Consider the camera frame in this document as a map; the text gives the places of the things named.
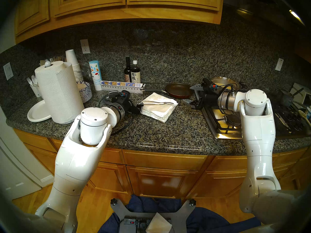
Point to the white cutlery cup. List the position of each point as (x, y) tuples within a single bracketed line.
[(36, 91)]

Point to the white light switch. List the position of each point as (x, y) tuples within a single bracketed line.
[(8, 71)]

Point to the white wall outlet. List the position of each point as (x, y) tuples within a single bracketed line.
[(279, 64), (85, 46)]

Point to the grey power strip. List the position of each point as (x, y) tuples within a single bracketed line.
[(131, 222)]

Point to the clear plastic bag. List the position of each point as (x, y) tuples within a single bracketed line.
[(86, 70)]

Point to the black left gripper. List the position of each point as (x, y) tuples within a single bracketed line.
[(126, 104)]

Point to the paper towel holder knob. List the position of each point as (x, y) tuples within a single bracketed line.
[(47, 63)]

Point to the dark range hood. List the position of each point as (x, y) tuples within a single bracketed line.
[(262, 6)]

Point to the blue white foil box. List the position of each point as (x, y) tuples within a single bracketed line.
[(116, 84)]

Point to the dark blue cloth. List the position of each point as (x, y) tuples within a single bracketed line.
[(209, 220)]

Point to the grey robot base frame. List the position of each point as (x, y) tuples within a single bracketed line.
[(181, 218)]

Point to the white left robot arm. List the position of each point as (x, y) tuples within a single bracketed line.
[(77, 162)]

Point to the white plastic fork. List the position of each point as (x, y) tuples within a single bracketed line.
[(29, 80), (33, 78)]

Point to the steel cooking pot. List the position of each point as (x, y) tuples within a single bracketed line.
[(223, 80)]

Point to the wooden skewers bundle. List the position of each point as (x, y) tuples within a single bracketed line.
[(58, 59)]

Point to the dark frying pan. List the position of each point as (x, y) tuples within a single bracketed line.
[(178, 89)]

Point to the white paper towel roll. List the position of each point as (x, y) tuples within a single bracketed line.
[(60, 94)]

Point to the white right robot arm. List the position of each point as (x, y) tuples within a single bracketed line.
[(258, 137)]

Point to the steel gas stove top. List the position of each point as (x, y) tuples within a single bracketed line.
[(218, 130)]

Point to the patterned paper plate stack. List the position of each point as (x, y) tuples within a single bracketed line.
[(86, 93)]

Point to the wooden wall cabinet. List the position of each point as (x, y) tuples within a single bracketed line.
[(145, 15)]

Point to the blue white cup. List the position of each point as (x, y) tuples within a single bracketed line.
[(309, 113)]

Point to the white napkin stack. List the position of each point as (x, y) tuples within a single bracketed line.
[(160, 111)]

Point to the white paper cup stack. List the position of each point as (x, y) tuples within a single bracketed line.
[(73, 62)]

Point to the soy sauce bottle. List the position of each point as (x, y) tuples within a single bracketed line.
[(135, 76)]

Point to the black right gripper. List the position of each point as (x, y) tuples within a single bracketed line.
[(209, 96)]

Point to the black kettle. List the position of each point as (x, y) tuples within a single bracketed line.
[(284, 97)]

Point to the dark glass bottle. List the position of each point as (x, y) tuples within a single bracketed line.
[(127, 73)]

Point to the white tissue on base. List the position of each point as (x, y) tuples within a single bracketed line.
[(158, 225)]

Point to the wooden base cabinet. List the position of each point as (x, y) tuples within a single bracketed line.
[(165, 179)]

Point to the white refrigerator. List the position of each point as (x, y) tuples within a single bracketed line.
[(14, 167)]

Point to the white foam plate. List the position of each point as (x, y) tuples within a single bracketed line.
[(37, 112)]

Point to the blue white leaf canister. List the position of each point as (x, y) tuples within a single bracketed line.
[(95, 74)]

